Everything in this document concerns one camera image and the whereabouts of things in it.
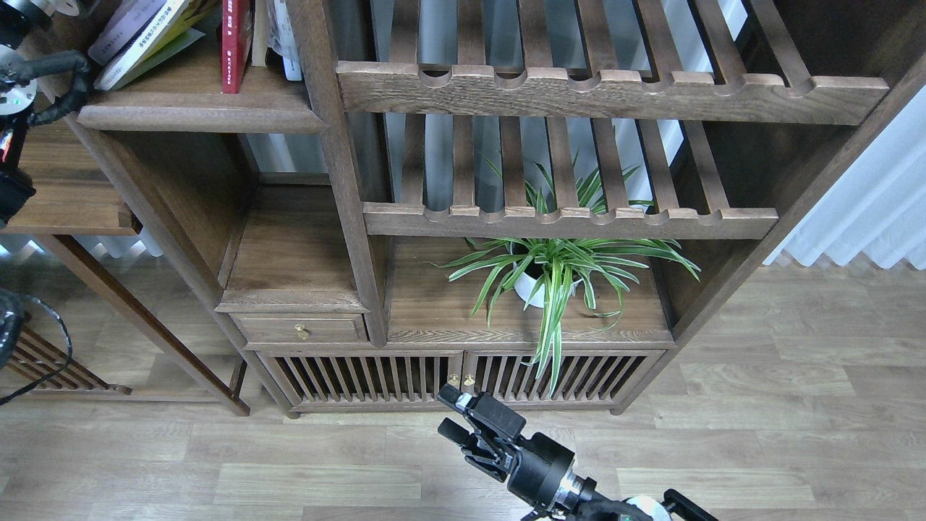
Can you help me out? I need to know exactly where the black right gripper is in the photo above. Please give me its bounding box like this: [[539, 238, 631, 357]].
[[437, 384, 577, 509]]

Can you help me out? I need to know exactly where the red cover book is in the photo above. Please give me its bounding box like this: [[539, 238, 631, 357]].
[[218, 1, 255, 93]]

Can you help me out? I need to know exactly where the yellow cover book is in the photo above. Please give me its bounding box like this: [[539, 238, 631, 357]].
[[95, 1, 218, 91]]

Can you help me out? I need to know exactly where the pale purple white book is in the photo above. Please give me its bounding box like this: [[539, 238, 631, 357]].
[[88, 0, 165, 65]]

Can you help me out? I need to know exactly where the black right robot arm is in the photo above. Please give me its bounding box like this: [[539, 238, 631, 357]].
[[438, 384, 714, 520]]

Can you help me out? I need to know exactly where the wooden side shelf unit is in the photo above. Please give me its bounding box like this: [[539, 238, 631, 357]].
[[2, 122, 250, 418]]

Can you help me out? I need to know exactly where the right slatted cabinet door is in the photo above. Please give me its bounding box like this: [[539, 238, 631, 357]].
[[459, 349, 664, 415]]

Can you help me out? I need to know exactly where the slatted cabinet door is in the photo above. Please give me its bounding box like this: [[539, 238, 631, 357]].
[[258, 352, 463, 412], [459, 349, 664, 415]]

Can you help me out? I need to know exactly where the left slatted cabinet door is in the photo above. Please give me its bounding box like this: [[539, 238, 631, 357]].
[[258, 352, 463, 412]]

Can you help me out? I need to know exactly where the white plant pot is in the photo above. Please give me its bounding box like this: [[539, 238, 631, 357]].
[[511, 250, 581, 314]]

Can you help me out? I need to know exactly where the green spider plant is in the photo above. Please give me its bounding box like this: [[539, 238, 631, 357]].
[[433, 153, 701, 397]]

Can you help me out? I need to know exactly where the small wooden drawer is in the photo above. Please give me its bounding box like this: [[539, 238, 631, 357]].
[[230, 313, 368, 343]]

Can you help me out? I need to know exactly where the dark wooden bookshelf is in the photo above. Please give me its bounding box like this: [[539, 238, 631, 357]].
[[67, 1, 924, 418]]

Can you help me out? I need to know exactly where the upright white book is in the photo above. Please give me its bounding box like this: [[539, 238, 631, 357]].
[[268, 1, 303, 82]]

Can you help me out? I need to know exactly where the upright tan book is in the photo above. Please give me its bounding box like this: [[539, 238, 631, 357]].
[[251, 0, 271, 68]]

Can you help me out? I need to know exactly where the white curtain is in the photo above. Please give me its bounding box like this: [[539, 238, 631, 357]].
[[764, 88, 925, 270]]

